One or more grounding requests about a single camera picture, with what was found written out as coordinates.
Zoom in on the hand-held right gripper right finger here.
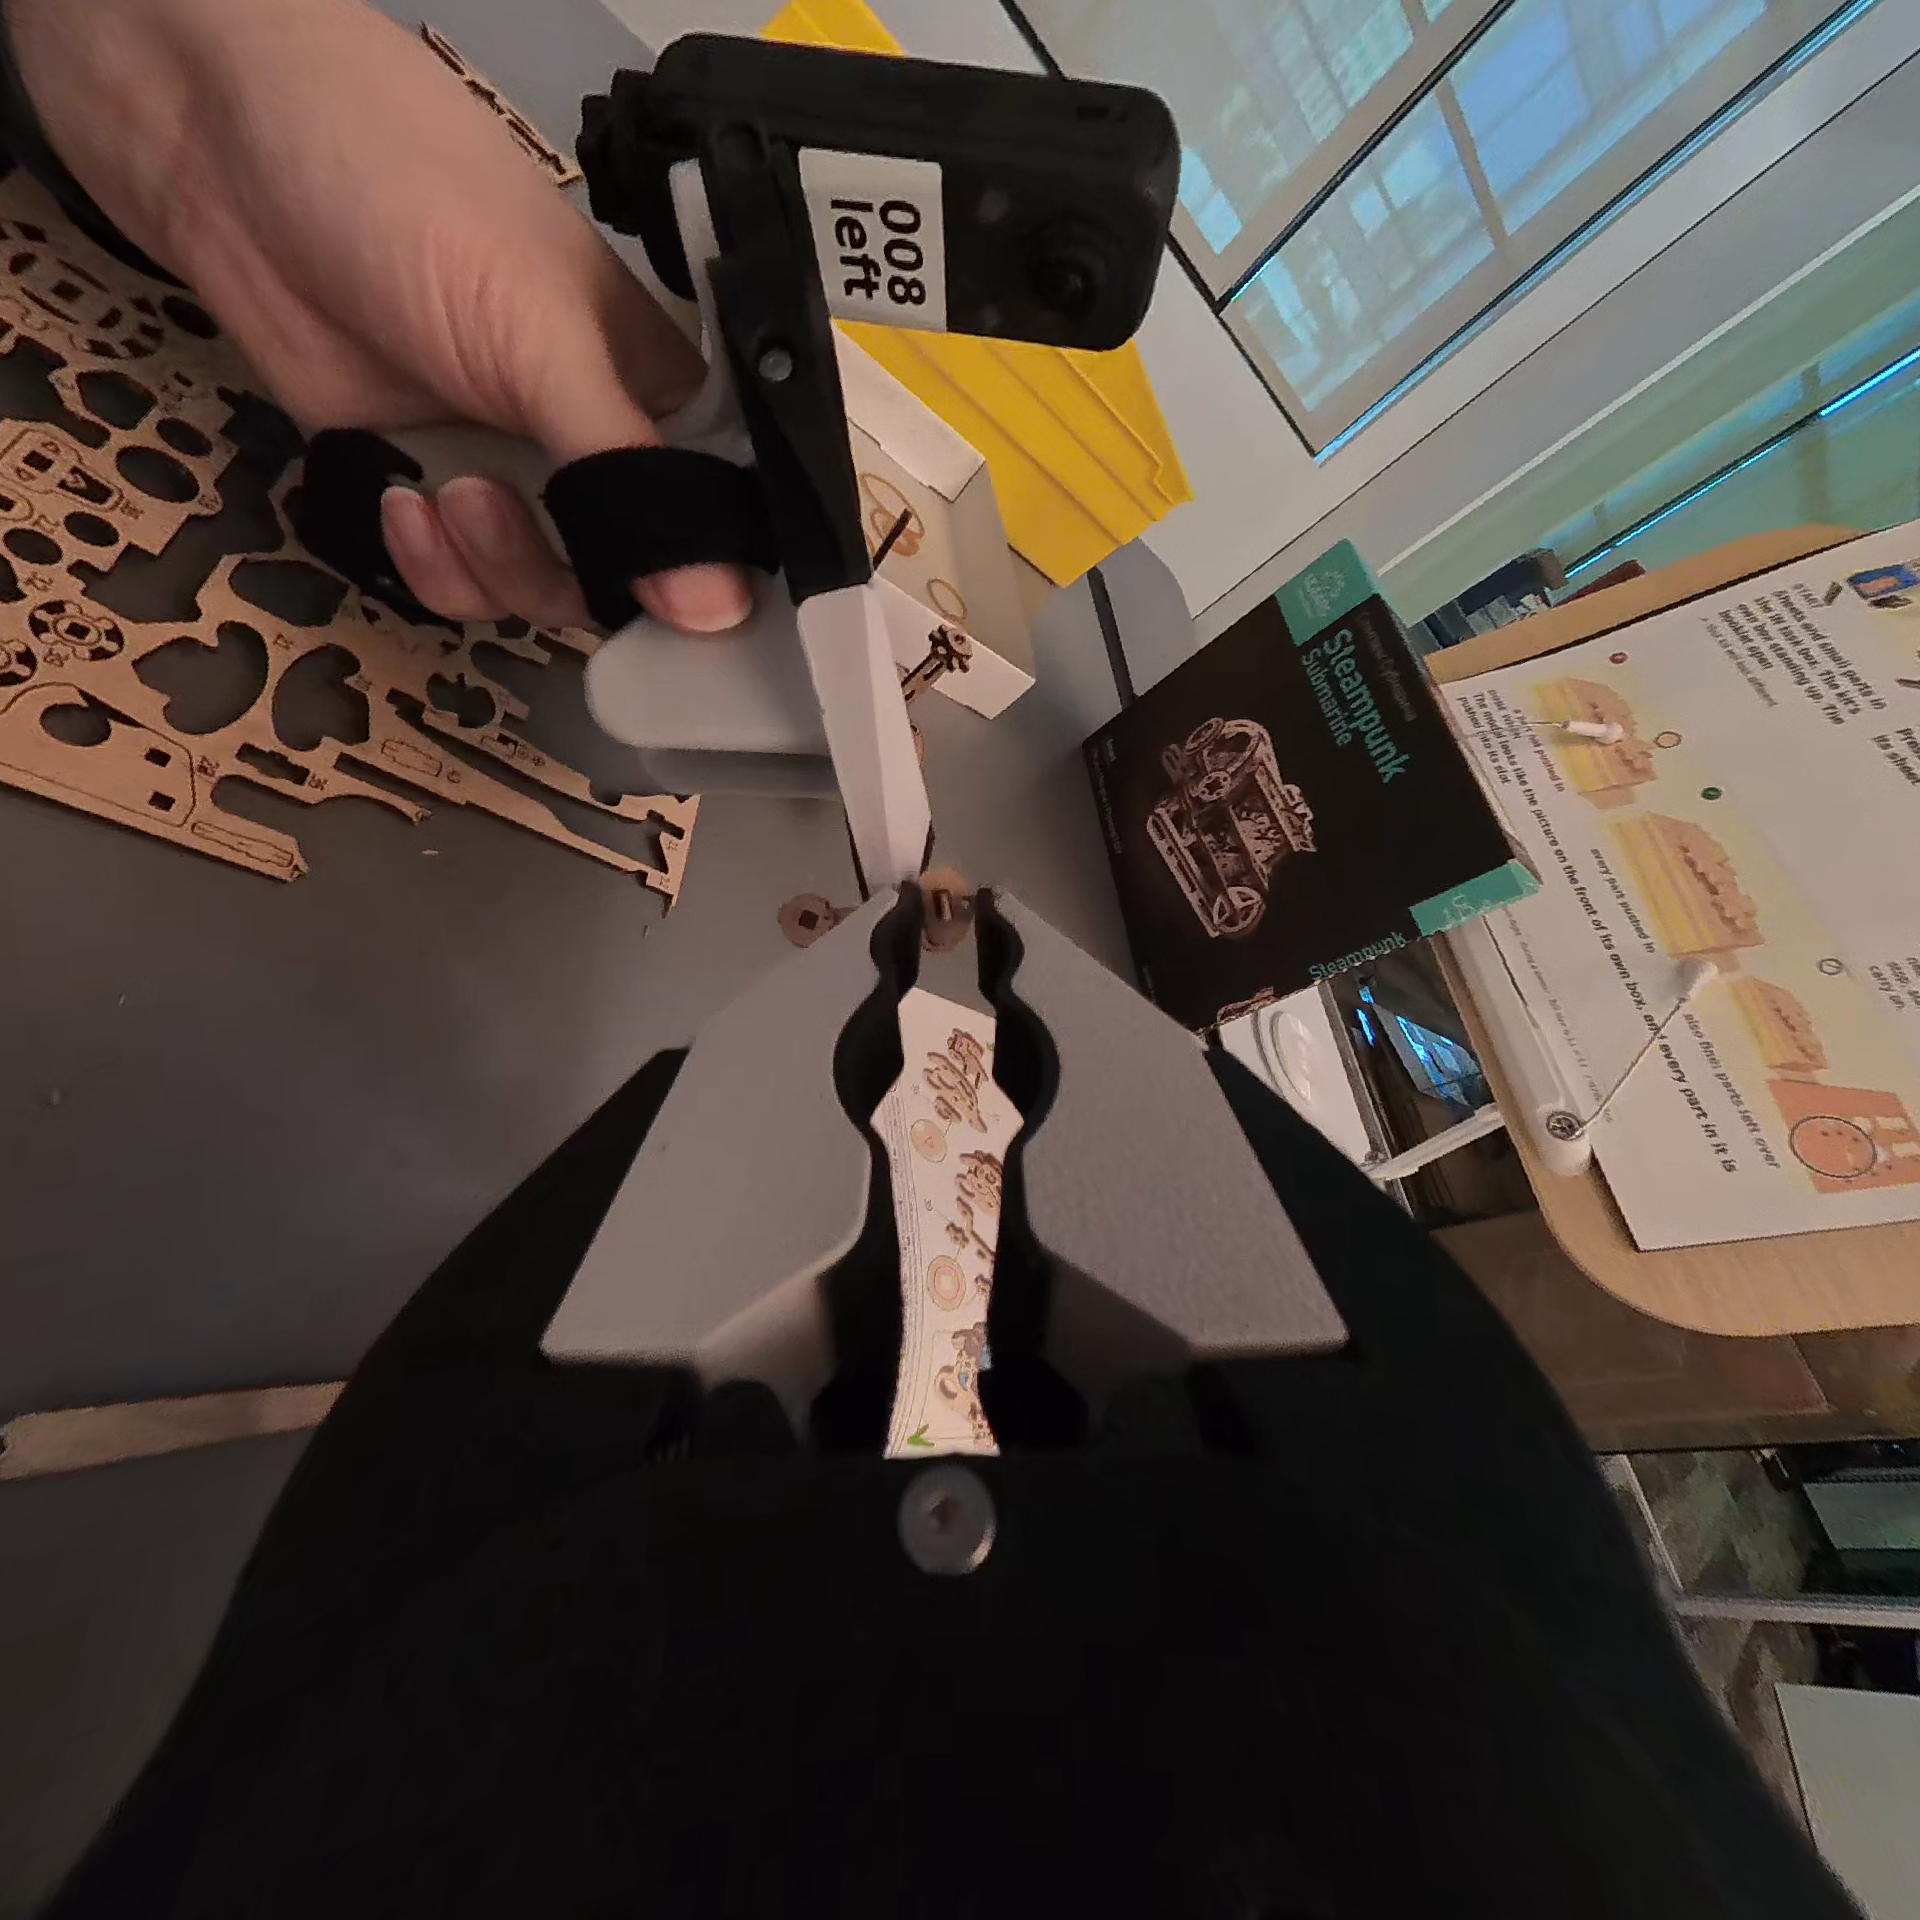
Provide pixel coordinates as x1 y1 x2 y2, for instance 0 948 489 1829
975 884 1345 1403

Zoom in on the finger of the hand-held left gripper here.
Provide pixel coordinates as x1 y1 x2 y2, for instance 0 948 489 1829
796 577 934 888

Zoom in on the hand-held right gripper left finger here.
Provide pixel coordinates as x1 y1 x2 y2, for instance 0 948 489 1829
538 884 922 1420

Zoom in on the black model kit box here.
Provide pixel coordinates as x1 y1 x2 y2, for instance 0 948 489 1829
1084 540 1545 1038

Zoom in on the laser-cut plywood parts sheet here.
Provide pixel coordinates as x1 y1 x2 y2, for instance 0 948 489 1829
0 164 702 911
420 22 590 192

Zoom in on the person's left hand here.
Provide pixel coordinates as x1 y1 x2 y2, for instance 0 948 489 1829
0 0 758 635

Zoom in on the white printed cardboard box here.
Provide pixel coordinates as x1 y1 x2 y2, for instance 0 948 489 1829
831 323 1039 724

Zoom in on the white device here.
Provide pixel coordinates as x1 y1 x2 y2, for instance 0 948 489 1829
1216 982 1501 1191

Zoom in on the yellow plastic bin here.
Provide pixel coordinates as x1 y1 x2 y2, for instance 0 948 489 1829
757 0 1197 589

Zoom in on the round wooden side table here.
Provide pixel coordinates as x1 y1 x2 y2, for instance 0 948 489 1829
1416 517 1920 1343

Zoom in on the thin wooden strip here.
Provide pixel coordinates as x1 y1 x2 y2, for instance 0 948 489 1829
0 1380 350 1483

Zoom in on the laminated instruction sheet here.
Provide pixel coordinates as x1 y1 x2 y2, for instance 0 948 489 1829
1430 517 1920 1257

